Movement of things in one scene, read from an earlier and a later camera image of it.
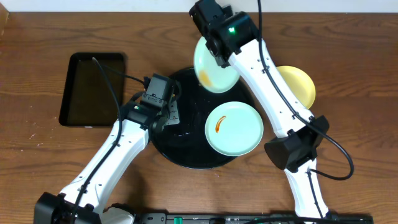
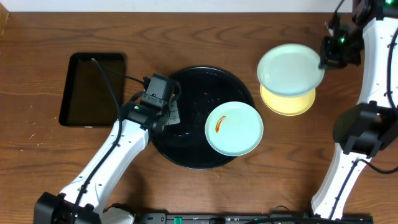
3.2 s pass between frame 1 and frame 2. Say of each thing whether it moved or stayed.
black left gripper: stayed
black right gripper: moved
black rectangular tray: stayed
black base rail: stayed
